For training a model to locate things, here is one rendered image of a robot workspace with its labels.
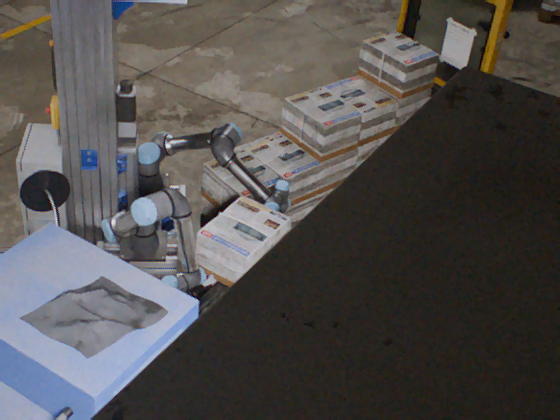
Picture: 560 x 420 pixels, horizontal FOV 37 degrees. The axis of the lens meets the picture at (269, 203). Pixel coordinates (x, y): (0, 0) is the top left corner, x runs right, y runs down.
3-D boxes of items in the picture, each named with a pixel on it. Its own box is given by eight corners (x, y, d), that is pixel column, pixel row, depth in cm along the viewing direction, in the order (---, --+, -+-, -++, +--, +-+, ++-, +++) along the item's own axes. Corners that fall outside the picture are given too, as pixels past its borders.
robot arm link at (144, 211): (132, 235, 396) (178, 212, 350) (105, 247, 388) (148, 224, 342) (123, 212, 396) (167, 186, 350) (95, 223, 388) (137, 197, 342)
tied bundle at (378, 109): (315, 119, 509) (320, 86, 495) (350, 106, 524) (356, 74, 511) (358, 148, 486) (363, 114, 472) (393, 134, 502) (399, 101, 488)
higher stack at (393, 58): (333, 210, 574) (360, 40, 497) (363, 196, 591) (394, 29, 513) (372, 239, 552) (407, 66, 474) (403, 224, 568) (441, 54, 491)
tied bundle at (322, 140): (278, 133, 493) (282, 99, 479) (316, 120, 508) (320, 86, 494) (320, 163, 470) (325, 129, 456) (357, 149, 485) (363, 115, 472)
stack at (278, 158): (196, 273, 511) (200, 162, 461) (334, 210, 575) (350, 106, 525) (235, 310, 488) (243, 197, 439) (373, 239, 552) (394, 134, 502)
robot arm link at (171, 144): (139, 144, 438) (229, 133, 413) (152, 131, 449) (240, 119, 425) (148, 164, 443) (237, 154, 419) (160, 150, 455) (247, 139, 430)
